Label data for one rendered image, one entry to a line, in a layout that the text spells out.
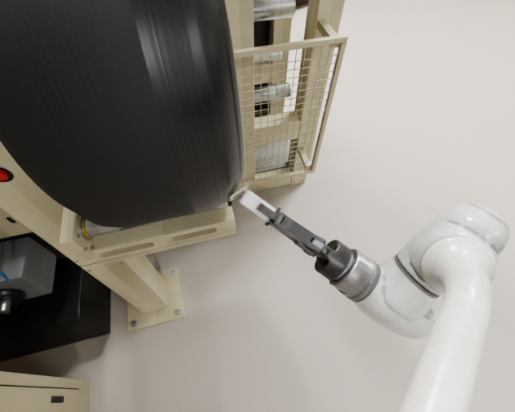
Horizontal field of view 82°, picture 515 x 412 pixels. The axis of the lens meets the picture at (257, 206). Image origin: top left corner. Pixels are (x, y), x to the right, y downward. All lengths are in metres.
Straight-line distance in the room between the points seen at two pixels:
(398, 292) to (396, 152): 1.74
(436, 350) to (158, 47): 0.46
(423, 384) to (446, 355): 0.04
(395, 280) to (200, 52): 0.49
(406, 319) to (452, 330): 0.20
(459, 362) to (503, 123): 2.59
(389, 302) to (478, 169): 1.92
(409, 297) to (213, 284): 1.15
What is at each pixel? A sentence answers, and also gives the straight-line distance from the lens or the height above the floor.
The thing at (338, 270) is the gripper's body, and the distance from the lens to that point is 0.58.
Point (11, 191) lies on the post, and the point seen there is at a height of 1.01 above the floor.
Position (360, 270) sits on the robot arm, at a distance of 0.59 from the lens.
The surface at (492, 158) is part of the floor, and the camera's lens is 2.59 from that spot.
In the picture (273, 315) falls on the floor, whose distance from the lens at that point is 1.55.
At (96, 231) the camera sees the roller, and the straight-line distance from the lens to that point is 0.77.
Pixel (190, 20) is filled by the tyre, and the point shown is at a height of 1.35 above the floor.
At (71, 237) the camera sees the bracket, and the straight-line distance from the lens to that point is 0.74.
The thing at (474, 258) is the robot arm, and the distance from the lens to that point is 0.54.
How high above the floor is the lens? 1.51
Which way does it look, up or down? 57 degrees down
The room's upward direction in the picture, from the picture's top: straight up
